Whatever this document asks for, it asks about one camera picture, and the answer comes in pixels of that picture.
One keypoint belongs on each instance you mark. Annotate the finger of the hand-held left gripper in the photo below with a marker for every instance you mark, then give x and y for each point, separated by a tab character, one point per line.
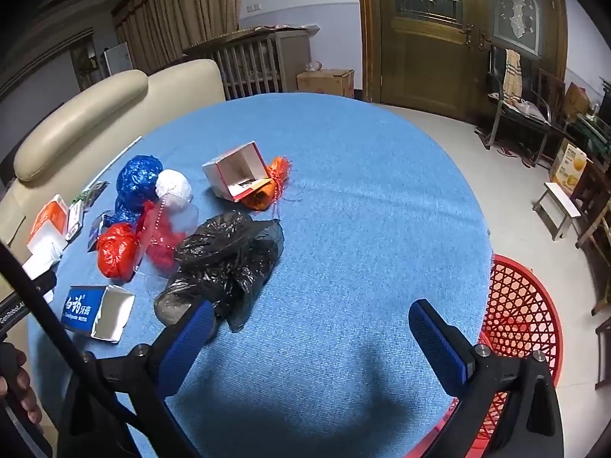
43	307

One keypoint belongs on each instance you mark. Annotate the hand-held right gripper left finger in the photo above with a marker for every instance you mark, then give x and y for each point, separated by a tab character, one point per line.
191	343

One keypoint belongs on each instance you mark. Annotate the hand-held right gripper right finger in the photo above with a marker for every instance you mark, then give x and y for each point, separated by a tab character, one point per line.
439	343

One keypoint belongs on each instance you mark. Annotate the red plastic basket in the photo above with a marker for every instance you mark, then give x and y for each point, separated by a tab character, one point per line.
520	310

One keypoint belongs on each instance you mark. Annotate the black plastic bag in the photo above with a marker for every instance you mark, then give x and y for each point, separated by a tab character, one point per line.
224	257

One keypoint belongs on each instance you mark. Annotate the blue plastic bag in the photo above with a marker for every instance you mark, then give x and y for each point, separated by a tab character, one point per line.
138	181

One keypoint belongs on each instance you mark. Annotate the red and white carton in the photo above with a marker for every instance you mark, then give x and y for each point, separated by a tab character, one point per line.
238	169

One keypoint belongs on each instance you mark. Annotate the person's left hand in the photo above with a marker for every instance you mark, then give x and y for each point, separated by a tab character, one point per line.
21	381

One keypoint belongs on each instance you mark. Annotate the blue toothpaste box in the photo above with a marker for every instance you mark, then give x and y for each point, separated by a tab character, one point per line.
81	310

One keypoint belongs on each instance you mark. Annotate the white box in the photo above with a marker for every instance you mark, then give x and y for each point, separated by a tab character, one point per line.
40	257

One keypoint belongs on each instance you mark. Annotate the orange and white carton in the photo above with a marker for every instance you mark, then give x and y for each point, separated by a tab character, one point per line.
47	217

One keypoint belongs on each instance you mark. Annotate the white labelled packet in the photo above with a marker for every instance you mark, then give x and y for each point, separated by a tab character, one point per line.
75	222

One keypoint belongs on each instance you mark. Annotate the red plastic bag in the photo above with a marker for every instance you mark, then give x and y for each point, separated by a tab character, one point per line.
117	253

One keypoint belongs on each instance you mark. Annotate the blue and silver packet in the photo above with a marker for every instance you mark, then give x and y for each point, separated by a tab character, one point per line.
98	231

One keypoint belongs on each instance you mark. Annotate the red transparent plastic wrap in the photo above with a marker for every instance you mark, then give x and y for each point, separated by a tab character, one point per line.
160	243

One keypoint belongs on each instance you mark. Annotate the green wrapper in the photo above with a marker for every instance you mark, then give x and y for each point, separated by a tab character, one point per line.
79	198

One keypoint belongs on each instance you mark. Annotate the clear plastic packaging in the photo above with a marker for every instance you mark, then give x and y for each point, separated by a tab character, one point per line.
187	222

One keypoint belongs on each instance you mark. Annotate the dark snack wrapper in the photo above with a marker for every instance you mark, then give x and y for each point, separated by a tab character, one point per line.
95	191

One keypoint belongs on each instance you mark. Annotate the white plastic bag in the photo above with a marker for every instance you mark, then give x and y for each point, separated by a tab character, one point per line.
174	188

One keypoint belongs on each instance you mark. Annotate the white stick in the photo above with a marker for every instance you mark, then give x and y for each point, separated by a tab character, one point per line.
121	153

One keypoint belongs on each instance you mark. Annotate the small wooden stool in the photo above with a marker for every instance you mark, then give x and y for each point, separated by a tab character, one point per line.
558	200

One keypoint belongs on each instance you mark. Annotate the beige sofa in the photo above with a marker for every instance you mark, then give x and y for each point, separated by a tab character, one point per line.
71	119

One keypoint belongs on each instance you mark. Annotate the orange packet bundle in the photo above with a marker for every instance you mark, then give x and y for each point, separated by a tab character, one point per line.
276	171

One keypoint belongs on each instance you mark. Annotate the wooden chair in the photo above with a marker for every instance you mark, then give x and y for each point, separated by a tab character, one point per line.
596	233

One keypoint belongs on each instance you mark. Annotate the yellow printed box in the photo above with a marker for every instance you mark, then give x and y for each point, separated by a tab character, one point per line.
568	167

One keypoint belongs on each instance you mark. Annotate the black metal chair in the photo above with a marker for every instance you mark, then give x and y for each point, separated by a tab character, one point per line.
520	119

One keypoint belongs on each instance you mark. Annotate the white board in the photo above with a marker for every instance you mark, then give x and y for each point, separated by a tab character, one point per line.
119	59

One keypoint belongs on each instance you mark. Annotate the plaid scarf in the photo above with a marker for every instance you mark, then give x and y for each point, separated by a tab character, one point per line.
513	74

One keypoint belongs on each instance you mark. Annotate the brown cardboard carton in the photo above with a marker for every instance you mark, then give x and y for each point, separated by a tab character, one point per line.
576	98

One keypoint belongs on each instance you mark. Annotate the cardboard box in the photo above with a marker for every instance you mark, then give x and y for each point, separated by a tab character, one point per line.
327	82

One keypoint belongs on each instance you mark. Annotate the wooden barred crib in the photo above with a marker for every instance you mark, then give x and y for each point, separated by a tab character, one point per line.
248	64

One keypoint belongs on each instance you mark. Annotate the wooden glazed double door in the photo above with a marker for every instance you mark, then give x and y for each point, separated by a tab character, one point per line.
420	57

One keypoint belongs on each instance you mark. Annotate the brown curtains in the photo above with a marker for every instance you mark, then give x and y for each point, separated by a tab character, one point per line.
181	9

